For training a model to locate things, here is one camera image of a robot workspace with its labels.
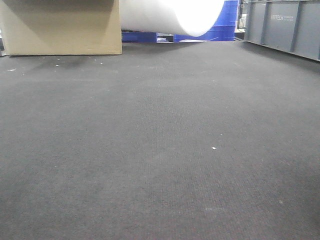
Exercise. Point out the white foam roll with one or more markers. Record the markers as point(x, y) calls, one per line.
point(180, 17)

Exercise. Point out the blue plastic pallet stack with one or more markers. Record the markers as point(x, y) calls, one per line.
point(222, 30)

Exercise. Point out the large tan cardboard box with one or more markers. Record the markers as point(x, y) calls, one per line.
point(60, 27)

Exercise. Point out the grey plastic container bin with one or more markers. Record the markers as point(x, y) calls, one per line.
point(291, 26)

